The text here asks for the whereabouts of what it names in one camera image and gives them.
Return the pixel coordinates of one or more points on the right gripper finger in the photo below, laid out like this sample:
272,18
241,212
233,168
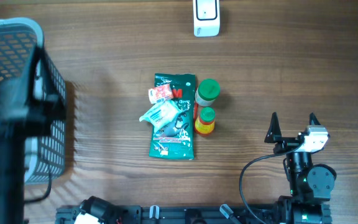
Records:
274,134
313,120

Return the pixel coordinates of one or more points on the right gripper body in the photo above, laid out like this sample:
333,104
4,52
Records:
287,144

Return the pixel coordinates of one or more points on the green cap sauce bottle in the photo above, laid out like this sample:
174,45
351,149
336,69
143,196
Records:
205,122

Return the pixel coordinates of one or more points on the green lid white jar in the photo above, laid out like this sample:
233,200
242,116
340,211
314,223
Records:
207,92

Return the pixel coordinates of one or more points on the red stick sachet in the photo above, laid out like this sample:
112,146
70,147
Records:
195,111

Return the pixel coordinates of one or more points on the green 3M gloves package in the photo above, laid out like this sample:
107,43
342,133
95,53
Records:
175,140

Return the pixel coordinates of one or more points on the light green tissue packet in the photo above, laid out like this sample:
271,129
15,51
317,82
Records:
161,114

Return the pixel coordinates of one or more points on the red square snack packet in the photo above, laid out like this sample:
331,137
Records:
160,93

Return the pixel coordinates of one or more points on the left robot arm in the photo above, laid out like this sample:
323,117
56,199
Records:
29,104

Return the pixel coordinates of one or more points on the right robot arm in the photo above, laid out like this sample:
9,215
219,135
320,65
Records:
310,184

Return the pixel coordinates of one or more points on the white barcode scanner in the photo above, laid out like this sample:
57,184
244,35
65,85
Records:
206,18

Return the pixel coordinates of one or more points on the grey plastic mesh basket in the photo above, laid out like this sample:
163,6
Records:
46,155

